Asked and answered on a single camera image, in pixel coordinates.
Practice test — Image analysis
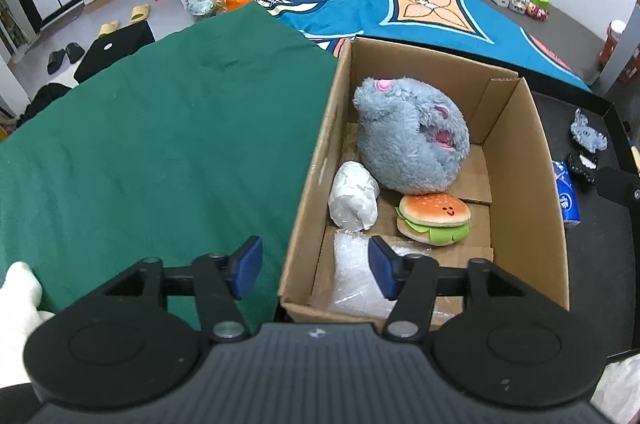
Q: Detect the large grey plush toy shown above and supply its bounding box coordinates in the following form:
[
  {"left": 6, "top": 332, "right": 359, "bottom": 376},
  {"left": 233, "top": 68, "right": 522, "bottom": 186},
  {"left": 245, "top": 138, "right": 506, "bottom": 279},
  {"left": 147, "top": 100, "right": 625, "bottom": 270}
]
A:
[{"left": 352, "top": 76, "right": 472, "bottom": 195}]

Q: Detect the row of small figurines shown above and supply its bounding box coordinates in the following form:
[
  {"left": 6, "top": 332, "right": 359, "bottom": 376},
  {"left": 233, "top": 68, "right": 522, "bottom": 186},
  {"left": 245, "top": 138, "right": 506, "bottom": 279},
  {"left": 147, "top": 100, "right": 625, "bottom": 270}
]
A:
[{"left": 509, "top": 0, "right": 548, "bottom": 20}]

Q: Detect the green blanket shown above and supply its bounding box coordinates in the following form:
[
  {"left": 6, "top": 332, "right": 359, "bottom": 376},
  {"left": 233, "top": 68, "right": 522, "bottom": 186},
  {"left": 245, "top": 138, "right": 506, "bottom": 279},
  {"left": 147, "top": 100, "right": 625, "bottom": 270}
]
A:
[{"left": 0, "top": 1, "right": 341, "bottom": 315}]

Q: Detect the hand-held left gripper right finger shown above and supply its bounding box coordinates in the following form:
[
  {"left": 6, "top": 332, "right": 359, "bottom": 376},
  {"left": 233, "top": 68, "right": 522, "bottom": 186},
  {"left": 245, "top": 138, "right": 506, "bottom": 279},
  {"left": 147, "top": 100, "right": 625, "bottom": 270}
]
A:
[{"left": 368, "top": 235, "right": 525, "bottom": 340}]

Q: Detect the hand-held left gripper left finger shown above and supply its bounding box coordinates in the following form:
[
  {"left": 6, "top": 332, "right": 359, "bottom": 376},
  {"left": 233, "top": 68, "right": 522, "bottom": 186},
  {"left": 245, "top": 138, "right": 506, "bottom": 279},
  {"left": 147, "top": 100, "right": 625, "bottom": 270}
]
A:
[{"left": 102, "top": 235, "right": 264, "bottom": 344}]

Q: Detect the white wad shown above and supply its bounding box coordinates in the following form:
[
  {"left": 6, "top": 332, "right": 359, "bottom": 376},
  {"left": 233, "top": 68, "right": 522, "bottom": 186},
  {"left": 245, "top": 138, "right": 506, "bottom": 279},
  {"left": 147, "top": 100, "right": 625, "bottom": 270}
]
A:
[{"left": 327, "top": 161, "right": 381, "bottom": 231}]

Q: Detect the white fleece blanket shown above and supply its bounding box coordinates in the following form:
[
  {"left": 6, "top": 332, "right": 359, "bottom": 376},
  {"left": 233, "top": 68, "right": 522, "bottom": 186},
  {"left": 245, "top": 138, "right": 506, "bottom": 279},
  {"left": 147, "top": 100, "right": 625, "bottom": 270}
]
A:
[{"left": 0, "top": 261, "right": 640, "bottom": 424}]

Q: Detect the shallow black tray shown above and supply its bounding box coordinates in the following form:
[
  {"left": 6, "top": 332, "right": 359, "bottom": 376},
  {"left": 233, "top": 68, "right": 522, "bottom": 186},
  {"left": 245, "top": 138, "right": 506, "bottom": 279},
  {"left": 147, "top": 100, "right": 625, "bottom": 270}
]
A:
[{"left": 272, "top": 74, "right": 640, "bottom": 360}]

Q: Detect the grey bench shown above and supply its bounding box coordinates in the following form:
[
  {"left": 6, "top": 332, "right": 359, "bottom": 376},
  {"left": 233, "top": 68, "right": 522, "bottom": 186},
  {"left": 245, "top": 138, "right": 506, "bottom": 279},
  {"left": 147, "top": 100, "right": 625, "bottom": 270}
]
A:
[{"left": 440, "top": 0, "right": 616, "bottom": 87}]

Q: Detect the small grey plush toy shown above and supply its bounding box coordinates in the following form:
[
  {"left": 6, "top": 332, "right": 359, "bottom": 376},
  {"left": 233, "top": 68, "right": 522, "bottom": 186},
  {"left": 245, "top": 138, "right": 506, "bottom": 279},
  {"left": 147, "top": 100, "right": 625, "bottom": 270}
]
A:
[{"left": 570, "top": 108, "right": 608, "bottom": 155}]

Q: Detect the black dotted stool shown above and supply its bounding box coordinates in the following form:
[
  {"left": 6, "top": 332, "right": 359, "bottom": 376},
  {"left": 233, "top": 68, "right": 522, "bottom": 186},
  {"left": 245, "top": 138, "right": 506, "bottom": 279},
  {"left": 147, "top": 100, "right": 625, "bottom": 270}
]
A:
[{"left": 74, "top": 20, "right": 155, "bottom": 83}]

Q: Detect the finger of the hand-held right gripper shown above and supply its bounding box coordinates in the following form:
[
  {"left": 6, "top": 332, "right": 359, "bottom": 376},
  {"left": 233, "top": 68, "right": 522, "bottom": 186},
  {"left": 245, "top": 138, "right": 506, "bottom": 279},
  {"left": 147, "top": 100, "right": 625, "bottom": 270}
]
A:
[{"left": 595, "top": 167, "right": 640, "bottom": 203}]

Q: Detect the blue printed blanket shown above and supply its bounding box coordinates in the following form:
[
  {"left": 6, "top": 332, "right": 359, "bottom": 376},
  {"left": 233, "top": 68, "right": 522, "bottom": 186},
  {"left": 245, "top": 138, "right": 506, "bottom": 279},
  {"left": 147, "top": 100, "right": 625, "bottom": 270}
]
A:
[{"left": 255, "top": 0, "right": 593, "bottom": 92}]

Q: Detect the clear crinkled plastic bag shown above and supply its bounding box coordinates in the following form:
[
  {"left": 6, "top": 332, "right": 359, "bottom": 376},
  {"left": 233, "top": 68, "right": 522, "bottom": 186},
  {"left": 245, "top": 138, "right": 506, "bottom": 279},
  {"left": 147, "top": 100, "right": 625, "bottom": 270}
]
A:
[{"left": 187, "top": 0, "right": 226, "bottom": 20}]

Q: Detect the clear bubble plastic bag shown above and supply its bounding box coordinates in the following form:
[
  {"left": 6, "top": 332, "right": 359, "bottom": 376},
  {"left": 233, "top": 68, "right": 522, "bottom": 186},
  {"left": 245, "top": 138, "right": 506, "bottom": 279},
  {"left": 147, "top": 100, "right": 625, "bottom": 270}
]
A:
[{"left": 332, "top": 229, "right": 456, "bottom": 320}]

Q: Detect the burger plush toy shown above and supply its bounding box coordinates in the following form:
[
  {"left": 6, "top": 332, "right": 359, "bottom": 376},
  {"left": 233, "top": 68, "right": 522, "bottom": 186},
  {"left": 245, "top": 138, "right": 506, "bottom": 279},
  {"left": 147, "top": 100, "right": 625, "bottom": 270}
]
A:
[{"left": 395, "top": 191, "right": 472, "bottom": 247}]

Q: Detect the grey desk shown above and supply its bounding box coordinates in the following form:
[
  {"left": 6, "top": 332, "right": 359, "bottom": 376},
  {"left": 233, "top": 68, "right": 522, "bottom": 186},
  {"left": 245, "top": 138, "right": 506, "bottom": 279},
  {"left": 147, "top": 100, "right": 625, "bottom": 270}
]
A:
[{"left": 597, "top": 0, "right": 640, "bottom": 97}]

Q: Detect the brown cardboard box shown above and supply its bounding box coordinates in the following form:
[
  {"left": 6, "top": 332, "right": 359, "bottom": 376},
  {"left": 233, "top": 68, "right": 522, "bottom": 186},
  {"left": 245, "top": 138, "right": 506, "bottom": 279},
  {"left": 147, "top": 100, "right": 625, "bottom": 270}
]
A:
[{"left": 277, "top": 36, "right": 571, "bottom": 330}]

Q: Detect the small black plush toy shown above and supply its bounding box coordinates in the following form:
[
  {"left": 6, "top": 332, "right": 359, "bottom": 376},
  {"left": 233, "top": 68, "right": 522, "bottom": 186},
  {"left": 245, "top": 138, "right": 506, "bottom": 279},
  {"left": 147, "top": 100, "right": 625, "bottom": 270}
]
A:
[{"left": 565, "top": 151, "right": 598, "bottom": 192}]

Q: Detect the blue tissue pack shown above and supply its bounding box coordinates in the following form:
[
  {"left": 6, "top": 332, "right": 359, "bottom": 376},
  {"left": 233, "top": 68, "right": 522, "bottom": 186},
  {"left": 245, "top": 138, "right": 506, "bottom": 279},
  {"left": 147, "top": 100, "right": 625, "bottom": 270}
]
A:
[{"left": 551, "top": 159, "right": 582, "bottom": 229}]

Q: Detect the pile of dark clothes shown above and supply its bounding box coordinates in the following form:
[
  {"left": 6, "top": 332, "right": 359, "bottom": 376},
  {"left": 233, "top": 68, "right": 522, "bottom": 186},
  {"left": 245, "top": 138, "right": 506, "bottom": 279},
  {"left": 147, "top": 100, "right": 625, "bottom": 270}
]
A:
[{"left": 17, "top": 82, "right": 76, "bottom": 129}]

